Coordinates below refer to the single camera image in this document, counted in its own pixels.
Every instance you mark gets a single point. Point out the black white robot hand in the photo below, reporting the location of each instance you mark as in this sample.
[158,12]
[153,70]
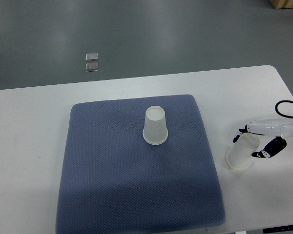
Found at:
[276,127]

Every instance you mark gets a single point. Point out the white paper cup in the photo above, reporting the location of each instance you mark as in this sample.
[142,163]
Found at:
[155,130]
[239,157]

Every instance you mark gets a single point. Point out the black table control panel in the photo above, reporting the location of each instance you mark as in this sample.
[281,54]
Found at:
[278,229]

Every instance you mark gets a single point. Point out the white paper cup on cushion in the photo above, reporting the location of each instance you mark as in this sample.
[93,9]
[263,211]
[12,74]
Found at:
[155,130]

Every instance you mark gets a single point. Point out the wooden box corner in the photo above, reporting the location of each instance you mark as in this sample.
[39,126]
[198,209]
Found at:
[282,4]

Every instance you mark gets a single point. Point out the blue grey fabric cushion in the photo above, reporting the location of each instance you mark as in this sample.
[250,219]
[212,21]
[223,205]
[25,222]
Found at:
[114,182]

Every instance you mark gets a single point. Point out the lower metal floor plate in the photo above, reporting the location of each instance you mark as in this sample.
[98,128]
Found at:
[92,67]

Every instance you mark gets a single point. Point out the metal floor plate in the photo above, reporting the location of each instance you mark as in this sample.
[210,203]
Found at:
[92,67]
[91,57]

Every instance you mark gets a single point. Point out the upper metal floor plate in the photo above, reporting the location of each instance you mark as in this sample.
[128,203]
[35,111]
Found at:
[91,57]

